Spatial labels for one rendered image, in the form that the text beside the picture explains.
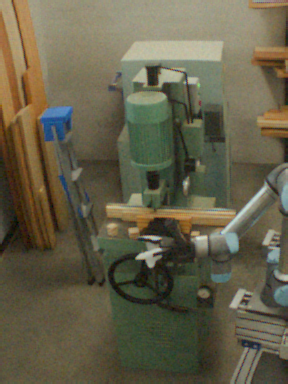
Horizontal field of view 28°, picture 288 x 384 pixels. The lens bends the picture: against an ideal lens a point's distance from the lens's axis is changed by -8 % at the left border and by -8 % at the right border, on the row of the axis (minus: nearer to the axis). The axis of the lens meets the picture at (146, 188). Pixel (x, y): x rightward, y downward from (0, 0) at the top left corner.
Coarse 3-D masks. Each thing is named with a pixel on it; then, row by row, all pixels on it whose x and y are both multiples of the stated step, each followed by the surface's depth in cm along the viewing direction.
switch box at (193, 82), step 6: (192, 78) 286; (192, 84) 279; (186, 90) 281; (192, 90) 280; (198, 90) 285; (186, 96) 283; (192, 96) 282; (186, 102) 284; (192, 102) 284; (198, 102) 286; (192, 108) 285; (198, 108) 286
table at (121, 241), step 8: (104, 224) 288; (120, 224) 287; (128, 224) 287; (136, 224) 286; (192, 224) 283; (104, 232) 282; (120, 232) 281; (128, 232) 281; (144, 232) 280; (200, 232) 276; (208, 232) 276; (104, 240) 279; (112, 240) 278; (120, 240) 277; (128, 240) 276; (136, 240) 275; (104, 248) 281; (112, 248) 280; (120, 248) 279; (128, 248) 278; (136, 248) 277; (168, 264) 265
